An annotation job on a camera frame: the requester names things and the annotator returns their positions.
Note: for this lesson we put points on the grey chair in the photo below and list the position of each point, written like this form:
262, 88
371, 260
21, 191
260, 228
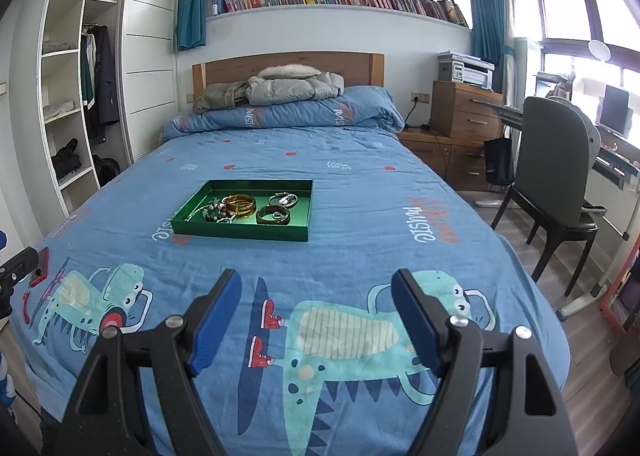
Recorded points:
555, 155

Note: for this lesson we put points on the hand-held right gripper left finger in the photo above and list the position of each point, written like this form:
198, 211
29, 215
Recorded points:
215, 323

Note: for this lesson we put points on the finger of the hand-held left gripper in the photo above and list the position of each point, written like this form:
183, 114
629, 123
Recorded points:
20, 266

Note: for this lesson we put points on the teal curtain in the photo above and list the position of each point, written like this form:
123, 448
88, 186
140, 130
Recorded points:
192, 5
490, 20

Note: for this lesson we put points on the amber bangle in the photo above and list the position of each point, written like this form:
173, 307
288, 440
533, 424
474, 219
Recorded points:
250, 208

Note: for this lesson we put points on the wall outlet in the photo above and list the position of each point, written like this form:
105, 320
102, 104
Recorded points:
420, 97

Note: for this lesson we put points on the folded blue quilt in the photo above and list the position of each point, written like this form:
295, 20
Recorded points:
300, 114

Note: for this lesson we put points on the folded light clothes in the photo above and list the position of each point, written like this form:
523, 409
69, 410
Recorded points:
60, 109

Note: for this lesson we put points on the dark brown bangle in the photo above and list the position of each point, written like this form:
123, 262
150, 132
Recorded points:
260, 218

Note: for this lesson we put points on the low wooden cabinet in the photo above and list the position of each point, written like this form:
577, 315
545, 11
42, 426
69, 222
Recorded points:
440, 155

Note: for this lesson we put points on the tablet screen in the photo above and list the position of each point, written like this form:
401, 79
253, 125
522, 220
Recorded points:
615, 110

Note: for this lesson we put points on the green tray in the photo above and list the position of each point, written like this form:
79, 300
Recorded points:
295, 216

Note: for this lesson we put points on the thin silver bangle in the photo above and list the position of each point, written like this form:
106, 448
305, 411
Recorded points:
295, 200

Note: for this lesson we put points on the wooden headboard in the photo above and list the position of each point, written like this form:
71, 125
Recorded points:
350, 68

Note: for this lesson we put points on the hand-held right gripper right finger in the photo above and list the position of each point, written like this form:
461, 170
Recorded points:
417, 323

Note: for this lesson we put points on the olive jacket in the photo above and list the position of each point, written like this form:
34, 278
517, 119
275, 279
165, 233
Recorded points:
217, 98

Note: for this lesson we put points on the person's left hand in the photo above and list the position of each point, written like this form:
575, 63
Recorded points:
6, 386

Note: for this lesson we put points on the white printer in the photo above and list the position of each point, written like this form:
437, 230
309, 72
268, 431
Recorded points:
465, 70

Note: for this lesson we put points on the hanging dark clothes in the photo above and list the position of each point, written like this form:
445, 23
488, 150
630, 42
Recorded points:
102, 80

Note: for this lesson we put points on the blue dinosaur bedspread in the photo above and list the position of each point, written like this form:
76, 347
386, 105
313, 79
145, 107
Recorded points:
375, 216

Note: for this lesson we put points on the white wardrobe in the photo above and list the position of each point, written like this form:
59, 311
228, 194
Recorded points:
150, 35

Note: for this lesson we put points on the wooden drawer chest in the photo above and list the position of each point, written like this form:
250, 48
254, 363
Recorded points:
460, 110

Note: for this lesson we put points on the black bag on shelf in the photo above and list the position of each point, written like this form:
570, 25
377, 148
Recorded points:
66, 160

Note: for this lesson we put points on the grey puffer jacket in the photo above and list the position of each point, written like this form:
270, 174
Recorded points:
290, 88

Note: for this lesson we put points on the black bundle in wardrobe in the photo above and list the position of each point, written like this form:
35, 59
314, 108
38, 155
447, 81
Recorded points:
106, 170

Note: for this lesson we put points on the red flat object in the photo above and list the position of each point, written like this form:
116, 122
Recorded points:
40, 267

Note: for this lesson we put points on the round white lamp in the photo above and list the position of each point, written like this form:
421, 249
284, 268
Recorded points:
599, 49

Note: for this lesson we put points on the black hanging bag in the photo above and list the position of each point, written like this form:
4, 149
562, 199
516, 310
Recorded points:
499, 163

